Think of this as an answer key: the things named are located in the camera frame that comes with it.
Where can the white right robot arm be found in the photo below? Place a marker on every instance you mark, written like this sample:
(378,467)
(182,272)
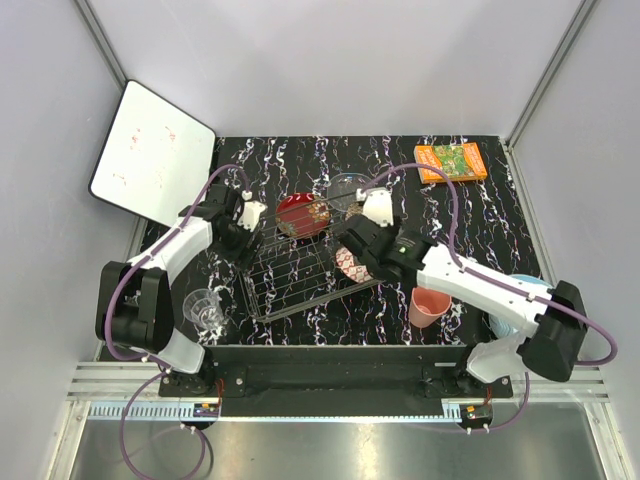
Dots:
(549,323)

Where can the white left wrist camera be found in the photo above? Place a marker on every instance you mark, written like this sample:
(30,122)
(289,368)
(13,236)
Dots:
(251,214)

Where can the beige patterned bowl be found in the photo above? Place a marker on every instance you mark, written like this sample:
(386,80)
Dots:
(348,264)

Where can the clear glass plate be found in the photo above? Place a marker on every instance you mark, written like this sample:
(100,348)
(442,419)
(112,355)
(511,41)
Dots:
(342,188)

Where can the white board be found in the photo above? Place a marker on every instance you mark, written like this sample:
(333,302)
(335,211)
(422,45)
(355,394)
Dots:
(155,159)

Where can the clear drinking glass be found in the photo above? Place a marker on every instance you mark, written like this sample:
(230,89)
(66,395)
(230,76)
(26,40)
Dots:
(203,307)

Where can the orange green book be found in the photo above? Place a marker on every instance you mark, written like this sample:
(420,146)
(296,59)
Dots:
(459,162)

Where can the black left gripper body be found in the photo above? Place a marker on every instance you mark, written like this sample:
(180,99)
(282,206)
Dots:
(234,247)

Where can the pink plastic cup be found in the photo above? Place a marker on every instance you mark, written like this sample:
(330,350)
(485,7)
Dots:
(427,306)

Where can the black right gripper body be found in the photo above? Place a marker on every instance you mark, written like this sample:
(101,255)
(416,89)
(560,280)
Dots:
(393,230)

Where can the wire dish rack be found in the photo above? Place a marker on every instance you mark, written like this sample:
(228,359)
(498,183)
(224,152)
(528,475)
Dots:
(291,275)

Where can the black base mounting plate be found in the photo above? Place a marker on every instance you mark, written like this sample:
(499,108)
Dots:
(345,377)

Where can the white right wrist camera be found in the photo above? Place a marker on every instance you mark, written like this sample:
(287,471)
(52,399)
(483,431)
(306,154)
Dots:
(377,205)

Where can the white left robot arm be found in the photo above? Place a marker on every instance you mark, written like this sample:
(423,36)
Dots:
(135,309)

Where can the aluminium cable rail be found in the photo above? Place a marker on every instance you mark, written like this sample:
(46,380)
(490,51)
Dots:
(191,411)

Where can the light blue headphones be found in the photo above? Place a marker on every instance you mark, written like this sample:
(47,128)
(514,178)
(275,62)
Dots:
(500,327)

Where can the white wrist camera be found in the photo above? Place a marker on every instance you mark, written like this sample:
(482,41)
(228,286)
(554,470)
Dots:
(251,214)
(377,205)

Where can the red floral plate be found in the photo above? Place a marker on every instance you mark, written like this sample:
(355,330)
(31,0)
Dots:
(302,215)

